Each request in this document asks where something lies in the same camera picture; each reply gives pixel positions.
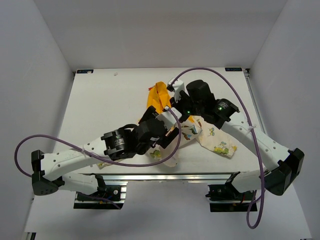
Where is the yellow patterned child jacket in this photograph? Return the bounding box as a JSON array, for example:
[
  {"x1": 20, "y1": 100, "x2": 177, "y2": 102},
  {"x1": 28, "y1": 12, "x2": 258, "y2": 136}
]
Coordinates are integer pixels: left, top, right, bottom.
[{"x1": 143, "y1": 81, "x2": 237, "y2": 167}]

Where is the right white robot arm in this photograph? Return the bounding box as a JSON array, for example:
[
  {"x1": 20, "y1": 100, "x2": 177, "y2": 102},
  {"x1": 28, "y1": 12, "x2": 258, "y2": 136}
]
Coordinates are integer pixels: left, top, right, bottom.
[{"x1": 167, "y1": 79, "x2": 305, "y2": 200}]

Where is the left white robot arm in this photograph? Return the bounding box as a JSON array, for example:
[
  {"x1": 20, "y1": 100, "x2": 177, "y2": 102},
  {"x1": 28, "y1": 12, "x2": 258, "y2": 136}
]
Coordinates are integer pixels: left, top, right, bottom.
[{"x1": 31, "y1": 106, "x2": 182, "y2": 200}]

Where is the right blue table label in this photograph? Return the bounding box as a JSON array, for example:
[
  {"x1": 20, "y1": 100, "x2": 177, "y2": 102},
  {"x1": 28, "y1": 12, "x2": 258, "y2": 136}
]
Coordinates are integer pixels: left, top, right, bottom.
[{"x1": 224, "y1": 67, "x2": 243, "y2": 72}]

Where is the blue table label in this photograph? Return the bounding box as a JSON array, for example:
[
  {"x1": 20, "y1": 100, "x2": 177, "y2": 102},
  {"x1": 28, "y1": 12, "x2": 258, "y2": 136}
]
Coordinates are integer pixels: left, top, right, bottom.
[
  {"x1": 224, "y1": 67, "x2": 243, "y2": 72},
  {"x1": 76, "y1": 69, "x2": 94, "y2": 74}
]

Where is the left blue table label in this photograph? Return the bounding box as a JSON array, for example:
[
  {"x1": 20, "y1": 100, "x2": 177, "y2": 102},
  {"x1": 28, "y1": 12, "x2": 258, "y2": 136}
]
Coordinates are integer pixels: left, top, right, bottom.
[{"x1": 76, "y1": 69, "x2": 94, "y2": 74}]

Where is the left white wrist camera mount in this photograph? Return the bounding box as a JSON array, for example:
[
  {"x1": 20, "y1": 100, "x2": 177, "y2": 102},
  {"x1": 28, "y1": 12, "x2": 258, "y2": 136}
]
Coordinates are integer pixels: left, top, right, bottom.
[{"x1": 156, "y1": 106, "x2": 182, "y2": 130}]

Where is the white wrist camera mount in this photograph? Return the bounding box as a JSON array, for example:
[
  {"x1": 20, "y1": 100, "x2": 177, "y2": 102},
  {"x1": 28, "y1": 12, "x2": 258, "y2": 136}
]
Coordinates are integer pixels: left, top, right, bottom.
[
  {"x1": 156, "y1": 106, "x2": 182, "y2": 130},
  {"x1": 167, "y1": 78, "x2": 185, "y2": 103}
]

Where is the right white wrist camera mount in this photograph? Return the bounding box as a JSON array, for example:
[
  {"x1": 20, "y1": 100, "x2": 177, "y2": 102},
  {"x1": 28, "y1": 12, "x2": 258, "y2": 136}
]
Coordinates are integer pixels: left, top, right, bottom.
[{"x1": 167, "y1": 78, "x2": 185, "y2": 103}]

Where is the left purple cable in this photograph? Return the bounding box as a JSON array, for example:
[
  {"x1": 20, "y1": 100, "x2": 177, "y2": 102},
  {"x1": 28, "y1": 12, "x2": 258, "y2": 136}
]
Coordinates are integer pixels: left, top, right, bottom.
[{"x1": 14, "y1": 107, "x2": 183, "y2": 210}]

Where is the purple cable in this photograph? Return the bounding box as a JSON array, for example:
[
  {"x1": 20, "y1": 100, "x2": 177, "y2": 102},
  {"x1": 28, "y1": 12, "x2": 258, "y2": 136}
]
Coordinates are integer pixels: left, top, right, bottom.
[
  {"x1": 167, "y1": 67, "x2": 266, "y2": 230},
  {"x1": 14, "y1": 107, "x2": 183, "y2": 210}
]

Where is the aluminium table right rail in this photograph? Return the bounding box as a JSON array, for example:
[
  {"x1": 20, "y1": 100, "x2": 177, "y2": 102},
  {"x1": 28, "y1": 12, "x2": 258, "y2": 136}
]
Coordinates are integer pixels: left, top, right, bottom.
[{"x1": 243, "y1": 68, "x2": 268, "y2": 134}]

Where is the aluminium table rail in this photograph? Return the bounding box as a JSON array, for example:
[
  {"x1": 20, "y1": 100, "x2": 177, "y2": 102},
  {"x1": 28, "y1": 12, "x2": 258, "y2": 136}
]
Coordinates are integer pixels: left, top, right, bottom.
[
  {"x1": 243, "y1": 68, "x2": 268, "y2": 134},
  {"x1": 97, "y1": 172, "x2": 232, "y2": 182}
]

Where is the aluminium table front rail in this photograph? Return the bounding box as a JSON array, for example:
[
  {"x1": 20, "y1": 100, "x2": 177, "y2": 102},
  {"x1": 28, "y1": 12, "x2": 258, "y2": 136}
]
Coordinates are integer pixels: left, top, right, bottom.
[{"x1": 97, "y1": 172, "x2": 232, "y2": 182}]

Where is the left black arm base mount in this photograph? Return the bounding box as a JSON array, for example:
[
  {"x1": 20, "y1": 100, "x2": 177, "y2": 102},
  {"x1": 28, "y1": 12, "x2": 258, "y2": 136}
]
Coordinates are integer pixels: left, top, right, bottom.
[{"x1": 73, "y1": 175, "x2": 127, "y2": 210}]

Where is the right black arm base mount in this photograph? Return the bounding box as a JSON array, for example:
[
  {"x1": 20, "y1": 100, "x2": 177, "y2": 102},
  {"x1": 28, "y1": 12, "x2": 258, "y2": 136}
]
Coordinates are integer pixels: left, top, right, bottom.
[{"x1": 205, "y1": 172, "x2": 254, "y2": 213}]

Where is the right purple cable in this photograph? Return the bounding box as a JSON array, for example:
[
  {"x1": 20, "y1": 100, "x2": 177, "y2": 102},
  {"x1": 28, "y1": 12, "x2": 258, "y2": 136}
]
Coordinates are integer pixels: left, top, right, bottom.
[{"x1": 167, "y1": 67, "x2": 266, "y2": 230}]

